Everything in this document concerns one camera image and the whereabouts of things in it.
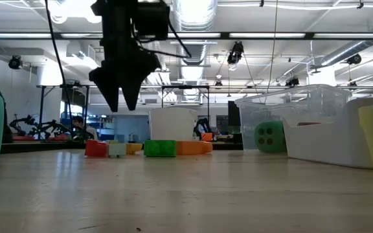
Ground white round plastic cup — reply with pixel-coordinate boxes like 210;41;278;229
148;107;199;142

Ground magenta stepped block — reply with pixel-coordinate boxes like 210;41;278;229
85;139;110;159

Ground slanted silver ceiling duct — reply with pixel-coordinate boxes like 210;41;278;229
309;16;373;67

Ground white teal small block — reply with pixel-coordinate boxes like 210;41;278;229
108;143;128;159

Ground black background monitor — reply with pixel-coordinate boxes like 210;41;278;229
227;100;242;128

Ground person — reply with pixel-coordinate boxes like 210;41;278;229
72;115;98;142

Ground green foam die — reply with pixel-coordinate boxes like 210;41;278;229
254;120;288;154

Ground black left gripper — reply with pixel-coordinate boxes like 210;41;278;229
88;0;162;113

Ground black background robot arms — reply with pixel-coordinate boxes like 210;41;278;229
9;114;74;139

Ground black hanging camera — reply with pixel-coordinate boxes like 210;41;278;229
227;41;245;65

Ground orange carrot toy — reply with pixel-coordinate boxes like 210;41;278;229
175;140;213;156

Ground black overhead light bar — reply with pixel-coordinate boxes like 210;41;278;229
0;31;373;41

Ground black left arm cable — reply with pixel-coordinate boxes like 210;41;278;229
43;0;76;139

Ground black left camera cable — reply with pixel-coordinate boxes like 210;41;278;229
131;22;193;60

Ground blue partition panel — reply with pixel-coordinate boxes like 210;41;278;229
113;115;150;143

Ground white plastic bin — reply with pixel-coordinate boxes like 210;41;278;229
282;96;373;170

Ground green toy brick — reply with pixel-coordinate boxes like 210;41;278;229
143;139;177;158

